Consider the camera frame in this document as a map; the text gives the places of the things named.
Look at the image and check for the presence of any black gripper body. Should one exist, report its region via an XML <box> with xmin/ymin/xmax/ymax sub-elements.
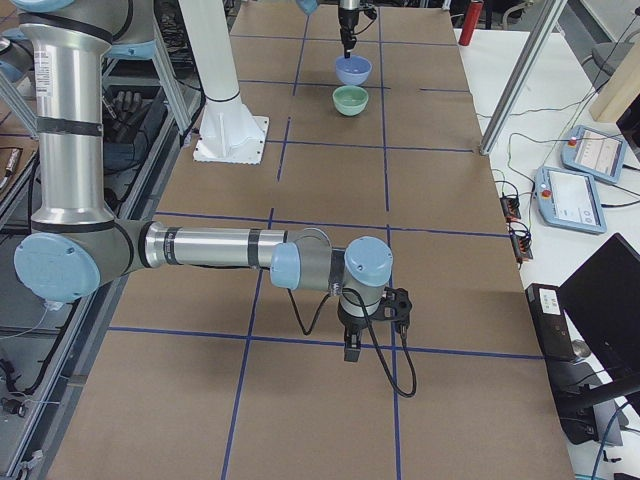
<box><xmin>338</xmin><ymin>304</ymin><xmax>370</xmax><ymax>345</ymax></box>
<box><xmin>338</xmin><ymin>7</ymin><xmax>358</xmax><ymax>43</ymax></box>

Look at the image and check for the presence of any blue bowl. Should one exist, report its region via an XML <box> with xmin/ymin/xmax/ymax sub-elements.
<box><xmin>335</xmin><ymin>55</ymin><xmax>372</xmax><ymax>86</ymax></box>

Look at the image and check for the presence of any green bowl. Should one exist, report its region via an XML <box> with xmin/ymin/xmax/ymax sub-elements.
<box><xmin>332</xmin><ymin>85</ymin><xmax>369</xmax><ymax>116</ymax></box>

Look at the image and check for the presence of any red cylinder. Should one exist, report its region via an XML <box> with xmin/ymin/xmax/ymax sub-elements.
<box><xmin>458</xmin><ymin>0</ymin><xmax>484</xmax><ymax>46</ymax></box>

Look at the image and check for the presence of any orange terminal board near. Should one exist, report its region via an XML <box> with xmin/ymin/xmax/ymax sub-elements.
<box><xmin>507</xmin><ymin>220</ymin><xmax>533</xmax><ymax>265</ymax></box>

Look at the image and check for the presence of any orange terminal board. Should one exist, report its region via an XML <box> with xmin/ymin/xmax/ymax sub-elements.
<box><xmin>500</xmin><ymin>194</ymin><xmax>521</xmax><ymax>221</ymax></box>
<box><xmin>507</xmin><ymin>220</ymin><xmax>533</xmax><ymax>265</ymax></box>

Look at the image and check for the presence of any orange terminal board far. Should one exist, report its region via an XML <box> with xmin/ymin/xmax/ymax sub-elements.
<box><xmin>500</xmin><ymin>194</ymin><xmax>521</xmax><ymax>221</ymax></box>

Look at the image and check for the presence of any black box device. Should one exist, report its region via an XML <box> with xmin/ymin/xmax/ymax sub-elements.
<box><xmin>525</xmin><ymin>283</ymin><xmax>622</xmax><ymax>446</ymax></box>

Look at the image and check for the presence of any near teach pendant tablet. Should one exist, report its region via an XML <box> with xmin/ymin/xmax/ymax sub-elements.
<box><xmin>534</xmin><ymin>166</ymin><xmax>607</xmax><ymax>234</ymax></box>

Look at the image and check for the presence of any teach pendant tablet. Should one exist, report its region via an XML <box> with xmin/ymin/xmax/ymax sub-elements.
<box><xmin>534</xmin><ymin>166</ymin><xmax>607</xmax><ymax>234</ymax></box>
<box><xmin>561</xmin><ymin>125</ymin><xmax>628</xmax><ymax>185</ymax></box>

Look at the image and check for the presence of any black laptop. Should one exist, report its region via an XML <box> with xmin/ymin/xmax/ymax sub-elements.
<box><xmin>559</xmin><ymin>233</ymin><xmax>639</xmax><ymax>375</ymax></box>

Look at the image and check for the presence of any far teach pendant tablet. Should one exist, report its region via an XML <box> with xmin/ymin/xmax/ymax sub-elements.
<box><xmin>561</xmin><ymin>125</ymin><xmax>628</xmax><ymax>185</ymax></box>

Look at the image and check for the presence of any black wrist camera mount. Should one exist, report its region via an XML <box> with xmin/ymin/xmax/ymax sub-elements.
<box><xmin>355</xmin><ymin>1</ymin><xmax>378</xmax><ymax>35</ymax></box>

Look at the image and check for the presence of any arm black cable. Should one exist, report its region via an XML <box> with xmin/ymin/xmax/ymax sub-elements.
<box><xmin>287</xmin><ymin>287</ymin><xmax>417</xmax><ymax>399</ymax></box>

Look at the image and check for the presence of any white pedestal column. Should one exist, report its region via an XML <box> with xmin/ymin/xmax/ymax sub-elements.
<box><xmin>180</xmin><ymin>0</ymin><xmax>269</xmax><ymax>165</ymax></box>

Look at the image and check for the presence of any aluminium frame post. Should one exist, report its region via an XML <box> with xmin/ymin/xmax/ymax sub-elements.
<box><xmin>479</xmin><ymin>0</ymin><xmax>568</xmax><ymax>155</ymax></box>

